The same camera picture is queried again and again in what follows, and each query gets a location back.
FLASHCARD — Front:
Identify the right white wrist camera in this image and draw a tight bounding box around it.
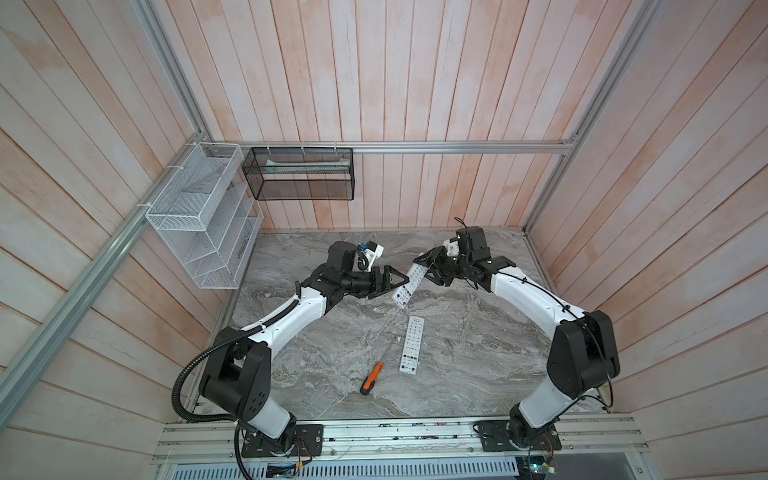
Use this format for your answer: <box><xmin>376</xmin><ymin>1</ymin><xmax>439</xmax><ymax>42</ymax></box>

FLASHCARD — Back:
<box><xmin>443</xmin><ymin>237</ymin><xmax>460</xmax><ymax>257</ymax></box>

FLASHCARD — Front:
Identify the orange handled screwdriver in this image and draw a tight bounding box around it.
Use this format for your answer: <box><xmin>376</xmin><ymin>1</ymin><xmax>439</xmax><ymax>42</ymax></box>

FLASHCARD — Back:
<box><xmin>359</xmin><ymin>336</ymin><xmax>399</xmax><ymax>396</ymax></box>

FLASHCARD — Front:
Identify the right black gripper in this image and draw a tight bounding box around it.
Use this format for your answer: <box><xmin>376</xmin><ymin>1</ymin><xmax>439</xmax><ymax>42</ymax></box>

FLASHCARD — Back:
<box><xmin>414</xmin><ymin>246</ymin><xmax>471</xmax><ymax>286</ymax></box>

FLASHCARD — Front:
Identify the left aluminium frame bar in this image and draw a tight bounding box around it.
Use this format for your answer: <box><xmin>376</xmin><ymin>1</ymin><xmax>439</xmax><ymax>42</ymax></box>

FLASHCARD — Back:
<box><xmin>1</xmin><ymin>132</ymin><xmax>208</xmax><ymax>429</ymax></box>

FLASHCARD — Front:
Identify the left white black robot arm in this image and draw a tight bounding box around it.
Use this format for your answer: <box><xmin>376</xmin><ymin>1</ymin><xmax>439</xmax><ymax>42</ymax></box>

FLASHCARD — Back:
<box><xmin>199</xmin><ymin>241</ymin><xmax>409</xmax><ymax>450</ymax></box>

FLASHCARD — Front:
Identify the black corrugated cable conduit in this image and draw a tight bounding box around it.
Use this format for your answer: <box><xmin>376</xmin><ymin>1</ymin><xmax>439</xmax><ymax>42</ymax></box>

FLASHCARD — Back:
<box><xmin>170</xmin><ymin>296</ymin><xmax>301</xmax><ymax>424</ymax></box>

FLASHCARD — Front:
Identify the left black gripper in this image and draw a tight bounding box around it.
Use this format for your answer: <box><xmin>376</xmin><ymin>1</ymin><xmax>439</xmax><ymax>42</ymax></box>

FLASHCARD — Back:
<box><xmin>340</xmin><ymin>264</ymin><xmax>409</xmax><ymax>299</ymax></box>

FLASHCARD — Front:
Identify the white remote control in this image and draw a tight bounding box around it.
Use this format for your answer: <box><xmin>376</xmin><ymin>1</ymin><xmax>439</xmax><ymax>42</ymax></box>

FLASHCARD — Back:
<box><xmin>399</xmin><ymin>316</ymin><xmax>425</xmax><ymax>375</ymax></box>
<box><xmin>392</xmin><ymin>263</ymin><xmax>428</xmax><ymax>309</ymax></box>

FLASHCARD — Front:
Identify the white wire mesh shelf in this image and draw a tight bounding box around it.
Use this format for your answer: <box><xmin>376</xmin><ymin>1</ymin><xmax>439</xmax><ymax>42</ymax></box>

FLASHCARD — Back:
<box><xmin>146</xmin><ymin>142</ymin><xmax>264</xmax><ymax>290</ymax></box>

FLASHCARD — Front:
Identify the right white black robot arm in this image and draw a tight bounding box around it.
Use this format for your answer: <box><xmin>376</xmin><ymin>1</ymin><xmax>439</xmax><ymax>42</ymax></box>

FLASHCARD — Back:
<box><xmin>414</xmin><ymin>226</ymin><xmax>620</xmax><ymax>449</ymax></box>

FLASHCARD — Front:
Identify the horizontal aluminium frame bar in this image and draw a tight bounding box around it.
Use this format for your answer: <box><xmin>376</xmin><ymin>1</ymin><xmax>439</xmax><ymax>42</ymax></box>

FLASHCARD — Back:
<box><xmin>222</xmin><ymin>140</ymin><xmax>576</xmax><ymax>155</ymax></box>

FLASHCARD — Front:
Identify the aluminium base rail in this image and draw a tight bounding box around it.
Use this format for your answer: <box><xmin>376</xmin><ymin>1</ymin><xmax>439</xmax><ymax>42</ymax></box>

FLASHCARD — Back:
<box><xmin>151</xmin><ymin>414</ymin><xmax>650</xmax><ymax>465</ymax></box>

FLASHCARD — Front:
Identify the black wire mesh basket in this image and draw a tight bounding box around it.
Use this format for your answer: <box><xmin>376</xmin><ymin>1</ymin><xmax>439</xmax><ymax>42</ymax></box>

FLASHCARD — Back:
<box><xmin>242</xmin><ymin>146</ymin><xmax>355</xmax><ymax>201</ymax></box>

